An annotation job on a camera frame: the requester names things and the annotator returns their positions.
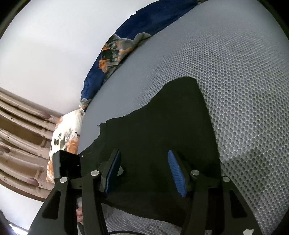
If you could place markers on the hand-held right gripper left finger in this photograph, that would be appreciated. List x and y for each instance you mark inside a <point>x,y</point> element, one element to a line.
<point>112,171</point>

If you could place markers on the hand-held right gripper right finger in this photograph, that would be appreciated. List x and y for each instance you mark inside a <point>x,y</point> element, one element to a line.
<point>177,174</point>

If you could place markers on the black pants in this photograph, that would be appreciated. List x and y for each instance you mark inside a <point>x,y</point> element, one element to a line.
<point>158,126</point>

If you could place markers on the person's left hand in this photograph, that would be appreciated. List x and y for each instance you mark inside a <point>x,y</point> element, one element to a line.
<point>79,216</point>

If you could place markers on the white floral pillow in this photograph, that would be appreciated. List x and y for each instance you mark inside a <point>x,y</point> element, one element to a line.
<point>67,131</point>

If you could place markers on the brown wooden headboard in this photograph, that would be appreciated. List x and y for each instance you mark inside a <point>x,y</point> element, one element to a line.
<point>20,135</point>

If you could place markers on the grey mesh mattress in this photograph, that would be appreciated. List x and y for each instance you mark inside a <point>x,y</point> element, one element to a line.
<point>225,67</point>

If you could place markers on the blue floral blanket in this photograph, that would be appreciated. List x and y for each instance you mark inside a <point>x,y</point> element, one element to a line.
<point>135,24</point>

